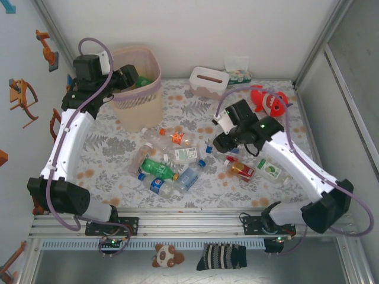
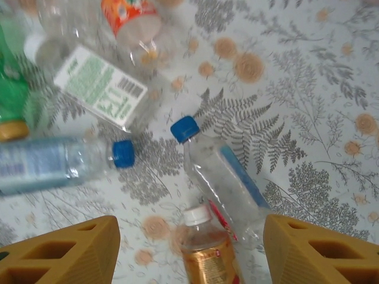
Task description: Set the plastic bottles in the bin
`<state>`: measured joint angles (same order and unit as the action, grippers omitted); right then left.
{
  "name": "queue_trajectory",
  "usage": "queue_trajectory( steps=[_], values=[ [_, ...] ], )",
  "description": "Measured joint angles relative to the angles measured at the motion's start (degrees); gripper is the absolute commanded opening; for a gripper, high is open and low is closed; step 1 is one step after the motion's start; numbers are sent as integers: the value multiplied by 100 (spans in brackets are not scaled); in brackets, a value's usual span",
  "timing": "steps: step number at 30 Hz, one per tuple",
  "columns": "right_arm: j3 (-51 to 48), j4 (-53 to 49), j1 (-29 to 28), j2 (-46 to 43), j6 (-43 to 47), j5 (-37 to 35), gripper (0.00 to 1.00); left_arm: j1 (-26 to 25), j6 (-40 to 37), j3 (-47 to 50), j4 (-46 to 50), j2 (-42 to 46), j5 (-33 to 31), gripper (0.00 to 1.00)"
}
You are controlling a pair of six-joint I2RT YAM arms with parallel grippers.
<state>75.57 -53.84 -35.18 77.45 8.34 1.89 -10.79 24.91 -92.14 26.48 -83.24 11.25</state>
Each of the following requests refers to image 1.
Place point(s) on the green soda bottle yellow cap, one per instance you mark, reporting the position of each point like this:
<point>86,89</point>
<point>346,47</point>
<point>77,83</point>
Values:
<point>144,81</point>

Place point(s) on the clear bottle blue cap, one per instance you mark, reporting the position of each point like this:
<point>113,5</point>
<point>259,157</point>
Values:
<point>209,149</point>

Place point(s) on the red gold label bottle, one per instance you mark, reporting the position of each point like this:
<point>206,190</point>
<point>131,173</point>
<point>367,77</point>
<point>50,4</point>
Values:
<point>242,171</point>

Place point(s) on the beige bin pink liner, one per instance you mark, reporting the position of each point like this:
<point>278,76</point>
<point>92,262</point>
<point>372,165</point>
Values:
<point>139,112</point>

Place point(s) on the lime label clear bottle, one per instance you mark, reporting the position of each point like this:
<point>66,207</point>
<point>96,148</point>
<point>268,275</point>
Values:
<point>271,171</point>

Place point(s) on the orange label bottle orange cap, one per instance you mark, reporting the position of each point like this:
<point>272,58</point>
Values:
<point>178,136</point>

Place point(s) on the crushed bottle light blue label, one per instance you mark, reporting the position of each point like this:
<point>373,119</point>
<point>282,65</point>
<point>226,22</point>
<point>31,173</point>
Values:
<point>188,177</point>

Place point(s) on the crushed clear plastic bottle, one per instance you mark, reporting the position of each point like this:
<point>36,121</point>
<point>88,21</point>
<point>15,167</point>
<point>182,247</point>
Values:
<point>151,134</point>

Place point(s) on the green soda bottle orange cap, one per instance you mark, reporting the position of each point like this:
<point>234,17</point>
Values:
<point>157,168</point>

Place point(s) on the pinkish bottle white cap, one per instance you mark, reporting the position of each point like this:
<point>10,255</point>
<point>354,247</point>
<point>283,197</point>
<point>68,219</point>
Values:
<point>142,155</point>

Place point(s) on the pepsi bottle blue cap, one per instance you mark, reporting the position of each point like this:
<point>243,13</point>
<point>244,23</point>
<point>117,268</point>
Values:
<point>157,184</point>

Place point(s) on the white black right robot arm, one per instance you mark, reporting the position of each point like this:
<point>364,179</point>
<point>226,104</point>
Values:
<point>299,168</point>

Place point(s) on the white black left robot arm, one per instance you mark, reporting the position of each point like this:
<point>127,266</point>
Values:
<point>65,142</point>

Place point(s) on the red shark plush toy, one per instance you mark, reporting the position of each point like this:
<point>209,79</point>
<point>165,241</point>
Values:
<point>266,102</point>

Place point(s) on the green white label bottle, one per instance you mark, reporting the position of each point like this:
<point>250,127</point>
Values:
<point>185,154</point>

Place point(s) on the floral grey tablecloth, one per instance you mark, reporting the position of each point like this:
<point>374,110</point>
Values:
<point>207,195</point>

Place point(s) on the white tissue box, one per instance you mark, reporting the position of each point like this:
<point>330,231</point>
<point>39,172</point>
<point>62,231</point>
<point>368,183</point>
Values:
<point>207,85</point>

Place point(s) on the green tissue pack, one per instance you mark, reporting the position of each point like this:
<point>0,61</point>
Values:
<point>240,75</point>

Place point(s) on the small circuit board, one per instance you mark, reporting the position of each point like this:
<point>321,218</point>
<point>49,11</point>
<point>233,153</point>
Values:
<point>112,242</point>
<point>279,239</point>

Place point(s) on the black white striped sock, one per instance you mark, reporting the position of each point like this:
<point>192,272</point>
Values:
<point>220,257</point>

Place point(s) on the panda plush toy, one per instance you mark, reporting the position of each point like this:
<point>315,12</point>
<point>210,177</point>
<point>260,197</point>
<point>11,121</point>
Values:
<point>164,256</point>

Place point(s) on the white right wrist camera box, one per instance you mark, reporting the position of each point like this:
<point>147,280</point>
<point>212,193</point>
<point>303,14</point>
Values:
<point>225,122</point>

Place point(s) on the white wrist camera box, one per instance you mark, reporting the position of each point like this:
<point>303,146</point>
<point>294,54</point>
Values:
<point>225,122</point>
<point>104,62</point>

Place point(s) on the blue wall decal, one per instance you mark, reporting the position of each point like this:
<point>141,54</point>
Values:
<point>69,79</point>

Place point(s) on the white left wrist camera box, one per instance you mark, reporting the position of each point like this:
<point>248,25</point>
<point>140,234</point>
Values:
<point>104,62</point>

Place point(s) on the aluminium frame post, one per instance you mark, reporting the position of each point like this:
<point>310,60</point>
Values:
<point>322,38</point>
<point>54,29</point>

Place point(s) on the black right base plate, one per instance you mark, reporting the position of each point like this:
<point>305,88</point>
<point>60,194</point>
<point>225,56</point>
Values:
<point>250,225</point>

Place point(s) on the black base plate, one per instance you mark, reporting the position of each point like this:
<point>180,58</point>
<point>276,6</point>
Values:
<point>131,226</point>
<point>250,225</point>

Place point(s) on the aluminium front rail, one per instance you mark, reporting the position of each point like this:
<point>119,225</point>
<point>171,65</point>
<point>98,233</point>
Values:
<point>192,223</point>

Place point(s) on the aluminium window frame bar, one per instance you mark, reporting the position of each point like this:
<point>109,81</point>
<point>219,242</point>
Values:
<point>340,85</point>

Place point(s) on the teal wall decal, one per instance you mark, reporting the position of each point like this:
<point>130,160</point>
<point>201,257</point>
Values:
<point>11,9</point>

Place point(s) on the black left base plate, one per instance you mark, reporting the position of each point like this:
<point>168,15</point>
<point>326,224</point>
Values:
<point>131,226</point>

